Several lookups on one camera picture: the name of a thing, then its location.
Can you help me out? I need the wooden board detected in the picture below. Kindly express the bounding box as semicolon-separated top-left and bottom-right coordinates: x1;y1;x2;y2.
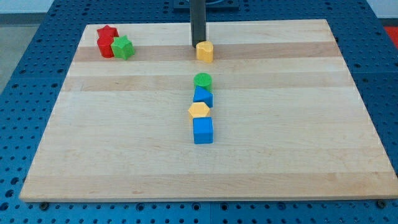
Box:
20;19;397;202

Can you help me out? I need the yellow heart block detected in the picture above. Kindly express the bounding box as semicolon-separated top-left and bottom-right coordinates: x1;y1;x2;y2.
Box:
196;41;214;63

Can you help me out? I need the yellow hexagon block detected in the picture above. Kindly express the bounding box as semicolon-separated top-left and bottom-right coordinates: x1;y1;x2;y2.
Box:
188;102;211;121

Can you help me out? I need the green cylinder block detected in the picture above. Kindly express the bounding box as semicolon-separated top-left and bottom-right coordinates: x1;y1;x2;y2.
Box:
193;73;213;92

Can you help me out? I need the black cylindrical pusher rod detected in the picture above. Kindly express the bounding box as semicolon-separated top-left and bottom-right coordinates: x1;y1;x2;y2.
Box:
190;0;206;48

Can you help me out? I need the green star block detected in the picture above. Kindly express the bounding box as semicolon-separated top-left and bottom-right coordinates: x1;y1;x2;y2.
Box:
111;35;135;60

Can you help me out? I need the blue cube block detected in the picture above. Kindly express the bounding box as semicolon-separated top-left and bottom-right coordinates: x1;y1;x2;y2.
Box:
193;117;214;144

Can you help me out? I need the blue triangle block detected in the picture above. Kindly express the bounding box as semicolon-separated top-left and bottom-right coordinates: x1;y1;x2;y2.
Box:
193;86;213;108

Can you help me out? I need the red cylinder block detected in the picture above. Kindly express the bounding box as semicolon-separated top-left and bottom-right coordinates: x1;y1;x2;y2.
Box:
97;36;114;58

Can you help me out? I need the red star block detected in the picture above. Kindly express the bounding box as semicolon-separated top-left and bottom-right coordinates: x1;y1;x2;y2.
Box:
96;25;119;38

